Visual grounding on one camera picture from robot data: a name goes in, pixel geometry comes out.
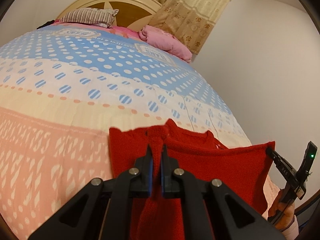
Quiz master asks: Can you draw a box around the polka dot bed quilt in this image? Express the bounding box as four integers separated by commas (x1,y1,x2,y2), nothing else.
1,23,278,239

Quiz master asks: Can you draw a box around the black object beside bed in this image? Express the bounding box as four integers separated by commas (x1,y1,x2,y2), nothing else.
37,20,59,29

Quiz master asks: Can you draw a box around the pink pillow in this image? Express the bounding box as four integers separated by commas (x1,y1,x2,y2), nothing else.
138,25,193,63

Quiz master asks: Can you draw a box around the beige patterned window curtain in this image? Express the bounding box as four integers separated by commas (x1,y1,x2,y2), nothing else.
149,0,231,55

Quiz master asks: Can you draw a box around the right hand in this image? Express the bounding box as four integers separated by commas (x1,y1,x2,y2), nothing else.
268,189,295,230

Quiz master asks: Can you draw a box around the red knitted sweater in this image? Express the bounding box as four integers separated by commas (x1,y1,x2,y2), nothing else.
109,120,275,239

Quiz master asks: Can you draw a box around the cream wooden headboard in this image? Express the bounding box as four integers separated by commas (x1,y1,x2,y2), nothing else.
57,0,162,32

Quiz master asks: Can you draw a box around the striped grey pillow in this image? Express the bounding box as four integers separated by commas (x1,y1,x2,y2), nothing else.
59,8,119,28

